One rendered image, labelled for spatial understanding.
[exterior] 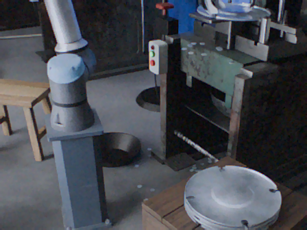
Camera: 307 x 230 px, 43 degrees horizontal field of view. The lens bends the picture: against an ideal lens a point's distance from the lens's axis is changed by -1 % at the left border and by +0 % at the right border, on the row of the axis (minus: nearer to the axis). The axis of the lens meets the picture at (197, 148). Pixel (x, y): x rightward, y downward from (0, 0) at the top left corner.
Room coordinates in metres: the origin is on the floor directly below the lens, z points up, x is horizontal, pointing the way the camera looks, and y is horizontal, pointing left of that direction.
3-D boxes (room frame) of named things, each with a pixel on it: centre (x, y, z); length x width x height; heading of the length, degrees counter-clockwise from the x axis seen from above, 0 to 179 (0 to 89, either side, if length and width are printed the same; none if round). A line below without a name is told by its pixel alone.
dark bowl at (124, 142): (1.68, 0.44, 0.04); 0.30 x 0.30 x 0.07
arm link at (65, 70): (1.22, 0.45, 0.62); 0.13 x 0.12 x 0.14; 3
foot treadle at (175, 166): (1.59, -0.11, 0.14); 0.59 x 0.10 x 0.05; 130
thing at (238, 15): (1.59, -0.12, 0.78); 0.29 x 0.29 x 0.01
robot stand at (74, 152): (1.22, 0.45, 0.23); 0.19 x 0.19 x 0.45; 23
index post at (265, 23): (1.46, -0.23, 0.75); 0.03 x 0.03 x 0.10; 40
